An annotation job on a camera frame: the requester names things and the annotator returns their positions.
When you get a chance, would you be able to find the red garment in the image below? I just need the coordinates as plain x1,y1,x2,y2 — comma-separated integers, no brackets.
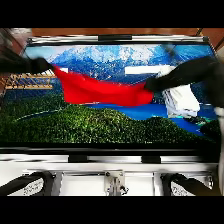
52,65,155,108

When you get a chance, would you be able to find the white garment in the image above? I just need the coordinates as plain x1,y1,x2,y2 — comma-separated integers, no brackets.
156,65,202,119

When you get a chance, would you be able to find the silver frame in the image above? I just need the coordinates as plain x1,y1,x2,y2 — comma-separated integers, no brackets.
0,152,224,197

